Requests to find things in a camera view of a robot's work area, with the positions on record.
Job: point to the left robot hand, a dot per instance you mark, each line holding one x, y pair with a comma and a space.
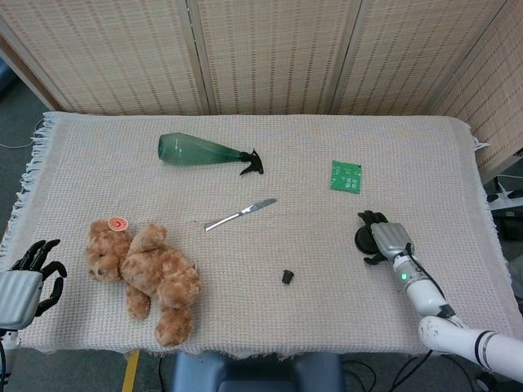
18, 292

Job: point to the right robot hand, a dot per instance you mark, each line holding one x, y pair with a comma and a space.
388, 239

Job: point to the black round object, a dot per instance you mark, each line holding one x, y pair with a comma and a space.
363, 239

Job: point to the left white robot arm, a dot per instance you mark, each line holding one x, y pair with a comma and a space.
3, 359

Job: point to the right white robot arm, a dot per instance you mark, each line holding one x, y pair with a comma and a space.
441, 310

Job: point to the green circuit board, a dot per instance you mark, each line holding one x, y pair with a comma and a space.
346, 176

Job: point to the small black cap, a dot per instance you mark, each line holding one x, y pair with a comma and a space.
287, 277

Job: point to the black equipment beside table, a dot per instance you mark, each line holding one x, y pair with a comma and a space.
506, 208

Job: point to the brown teddy bear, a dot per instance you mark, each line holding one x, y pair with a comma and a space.
143, 273

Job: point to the beige woven tablecloth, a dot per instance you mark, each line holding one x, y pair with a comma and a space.
261, 183

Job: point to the yellow floor tape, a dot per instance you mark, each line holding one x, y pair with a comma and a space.
131, 371

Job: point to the silver table knife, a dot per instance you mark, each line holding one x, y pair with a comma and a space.
241, 213

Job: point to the blue chair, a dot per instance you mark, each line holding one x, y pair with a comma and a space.
257, 373

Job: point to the green spray bottle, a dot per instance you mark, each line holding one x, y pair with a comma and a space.
196, 152

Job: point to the bamboo folding screen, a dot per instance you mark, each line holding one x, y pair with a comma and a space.
261, 53

